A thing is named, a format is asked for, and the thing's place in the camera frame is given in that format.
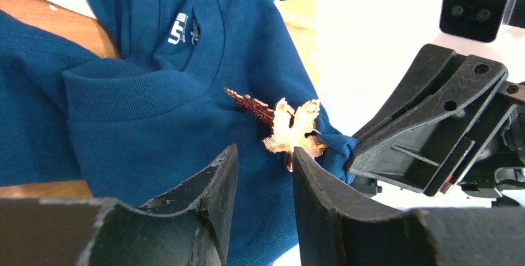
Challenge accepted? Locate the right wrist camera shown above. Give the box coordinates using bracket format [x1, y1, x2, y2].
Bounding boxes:
[439, 0, 524, 43]

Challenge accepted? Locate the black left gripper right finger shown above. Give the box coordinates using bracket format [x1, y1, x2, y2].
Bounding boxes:
[292, 148, 524, 266]

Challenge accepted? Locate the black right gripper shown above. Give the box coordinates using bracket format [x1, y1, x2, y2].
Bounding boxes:
[346, 44, 524, 207]

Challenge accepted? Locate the blue t-shirt garment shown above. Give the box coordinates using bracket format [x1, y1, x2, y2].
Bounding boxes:
[0, 0, 358, 266]

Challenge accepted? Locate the red leaf brooch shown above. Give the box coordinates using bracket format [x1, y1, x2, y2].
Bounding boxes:
[224, 88, 328, 172]

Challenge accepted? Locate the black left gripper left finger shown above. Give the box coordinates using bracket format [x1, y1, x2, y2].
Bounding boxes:
[1, 145, 238, 265]

